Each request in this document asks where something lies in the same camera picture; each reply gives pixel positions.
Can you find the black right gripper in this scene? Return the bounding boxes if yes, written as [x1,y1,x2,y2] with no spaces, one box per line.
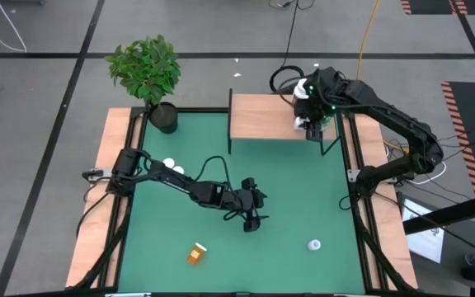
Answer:
[291,68,341,144]

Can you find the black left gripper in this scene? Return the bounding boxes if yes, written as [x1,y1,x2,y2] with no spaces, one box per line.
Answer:
[228,177,270,233]

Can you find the wooden shelf black legs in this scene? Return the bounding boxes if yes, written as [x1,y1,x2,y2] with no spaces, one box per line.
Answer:
[228,88,341,157]

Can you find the green table mat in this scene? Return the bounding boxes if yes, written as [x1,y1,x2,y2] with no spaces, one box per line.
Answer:
[117,111,365,295]

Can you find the white paper sheet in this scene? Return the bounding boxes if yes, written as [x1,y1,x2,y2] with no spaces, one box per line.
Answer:
[402,197,445,265]

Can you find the black beam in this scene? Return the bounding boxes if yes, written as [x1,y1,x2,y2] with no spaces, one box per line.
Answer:
[402,188,475,236]

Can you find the green plant in black pot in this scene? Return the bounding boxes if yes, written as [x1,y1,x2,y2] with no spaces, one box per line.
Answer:
[105,34,182,135]

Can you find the black coiled floor cable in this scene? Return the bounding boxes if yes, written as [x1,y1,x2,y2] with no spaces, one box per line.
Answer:
[268,0,317,94]

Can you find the yellow plug cable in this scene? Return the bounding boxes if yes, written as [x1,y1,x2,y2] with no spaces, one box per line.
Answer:
[383,139,408,155]

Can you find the black aluminium table frame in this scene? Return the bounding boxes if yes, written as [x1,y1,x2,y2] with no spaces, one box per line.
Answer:
[66,106,420,297]

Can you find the white looped cable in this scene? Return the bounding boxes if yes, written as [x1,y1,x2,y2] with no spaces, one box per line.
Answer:
[406,160,448,186]

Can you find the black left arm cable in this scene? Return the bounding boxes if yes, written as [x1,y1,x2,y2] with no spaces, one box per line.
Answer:
[75,181,113,239]

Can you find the white floor cable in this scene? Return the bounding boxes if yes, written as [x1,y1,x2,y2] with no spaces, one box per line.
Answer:
[0,0,28,54]

